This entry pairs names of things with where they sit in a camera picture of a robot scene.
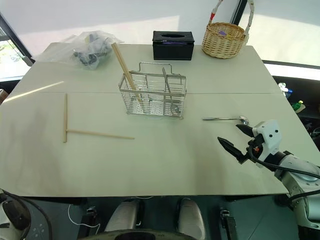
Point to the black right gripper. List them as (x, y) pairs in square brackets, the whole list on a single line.
[(255, 148)]

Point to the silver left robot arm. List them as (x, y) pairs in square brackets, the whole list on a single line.
[(7, 225)]

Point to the metal spoon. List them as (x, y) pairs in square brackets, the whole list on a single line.
[(167, 83), (220, 118)]

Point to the white and blue bottle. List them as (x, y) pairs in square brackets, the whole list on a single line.
[(285, 90)]

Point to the green bottle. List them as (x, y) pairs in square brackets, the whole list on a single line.
[(298, 106)]

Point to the black table leg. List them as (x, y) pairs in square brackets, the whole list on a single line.
[(228, 225), (91, 218)]

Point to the grey right robot foot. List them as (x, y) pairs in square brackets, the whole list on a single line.
[(190, 215)]

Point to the grey robot foot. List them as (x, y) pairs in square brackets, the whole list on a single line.
[(123, 215), (190, 215)]

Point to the purple item in basket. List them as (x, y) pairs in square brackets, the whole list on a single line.
[(221, 32)]

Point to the black tissue box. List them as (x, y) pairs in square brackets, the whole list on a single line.
[(172, 50)]

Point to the grey left robot foot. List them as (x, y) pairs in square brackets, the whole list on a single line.
[(123, 215)]

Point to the dark rounded robot torso part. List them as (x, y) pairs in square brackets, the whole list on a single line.
[(140, 235)]

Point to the wooden chopstick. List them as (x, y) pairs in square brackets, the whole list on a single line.
[(100, 134), (120, 55), (117, 55), (65, 117)]

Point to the clear plastic bag with parts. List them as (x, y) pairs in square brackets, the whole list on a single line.
[(87, 52)]

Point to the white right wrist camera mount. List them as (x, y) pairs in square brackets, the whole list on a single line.
[(271, 132)]

